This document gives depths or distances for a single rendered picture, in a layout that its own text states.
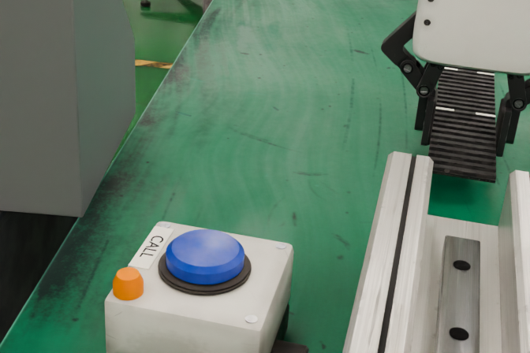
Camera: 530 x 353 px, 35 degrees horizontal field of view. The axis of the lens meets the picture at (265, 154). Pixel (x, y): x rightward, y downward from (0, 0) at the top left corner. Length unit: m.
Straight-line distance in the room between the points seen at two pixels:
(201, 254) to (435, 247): 0.15
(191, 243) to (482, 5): 0.30
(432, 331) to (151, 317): 0.14
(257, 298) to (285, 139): 0.31
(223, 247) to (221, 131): 0.30
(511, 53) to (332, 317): 0.25
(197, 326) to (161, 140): 0.32
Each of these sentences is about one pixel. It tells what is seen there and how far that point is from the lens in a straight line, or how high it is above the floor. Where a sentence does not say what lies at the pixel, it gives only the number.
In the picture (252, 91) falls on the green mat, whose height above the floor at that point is 0.78.
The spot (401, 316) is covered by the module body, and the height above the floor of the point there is 0.86.
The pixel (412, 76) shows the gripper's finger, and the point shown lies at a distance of 0.66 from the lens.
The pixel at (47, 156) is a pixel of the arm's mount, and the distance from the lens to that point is 0.58.
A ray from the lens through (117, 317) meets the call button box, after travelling 0.42.
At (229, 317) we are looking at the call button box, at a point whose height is 0.84.
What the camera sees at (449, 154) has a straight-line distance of 0.65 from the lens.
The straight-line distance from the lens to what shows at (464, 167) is 0.64.
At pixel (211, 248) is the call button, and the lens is 0.43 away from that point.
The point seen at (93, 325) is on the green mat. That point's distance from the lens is 0.50.
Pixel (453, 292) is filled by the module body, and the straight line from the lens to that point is 0.45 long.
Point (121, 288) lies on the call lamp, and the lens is 0.41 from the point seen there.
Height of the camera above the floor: 1.09
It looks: 27 degrees down
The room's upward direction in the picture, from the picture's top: 4 degrees clockwise
